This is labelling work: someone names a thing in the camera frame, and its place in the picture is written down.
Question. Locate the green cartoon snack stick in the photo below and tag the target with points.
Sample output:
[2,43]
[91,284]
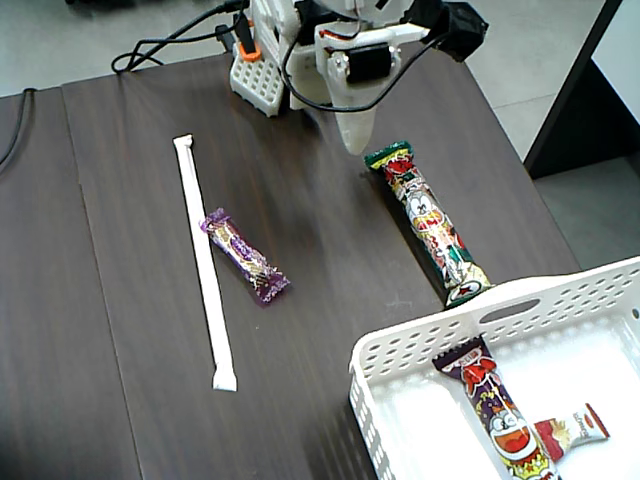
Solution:
[430,220]

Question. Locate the purple cartoon snack stick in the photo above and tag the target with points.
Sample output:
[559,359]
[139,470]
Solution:
[500,425]

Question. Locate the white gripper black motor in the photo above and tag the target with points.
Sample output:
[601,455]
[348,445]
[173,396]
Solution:
[368,61]

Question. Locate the black taped wrist camera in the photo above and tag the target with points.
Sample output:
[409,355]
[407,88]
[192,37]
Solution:
[460,30]

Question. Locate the purple wrapped candy bar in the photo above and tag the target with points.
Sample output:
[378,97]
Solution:
[242,252]

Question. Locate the orange black clamp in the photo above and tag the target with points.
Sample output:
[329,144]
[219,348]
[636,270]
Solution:
[248,51]

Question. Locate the small red white oatmeal candy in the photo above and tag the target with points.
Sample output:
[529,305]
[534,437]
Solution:
[580,430]

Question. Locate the white perforated plastic tray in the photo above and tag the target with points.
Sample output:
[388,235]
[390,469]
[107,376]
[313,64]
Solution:
[590,360]

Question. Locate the white paper wrapped straw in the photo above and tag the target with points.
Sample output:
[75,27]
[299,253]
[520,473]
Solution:
[204,260]

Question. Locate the dark cabinet panel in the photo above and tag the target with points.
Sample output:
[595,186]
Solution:
[575,115]

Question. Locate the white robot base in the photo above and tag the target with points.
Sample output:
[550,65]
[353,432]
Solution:
[257,80]

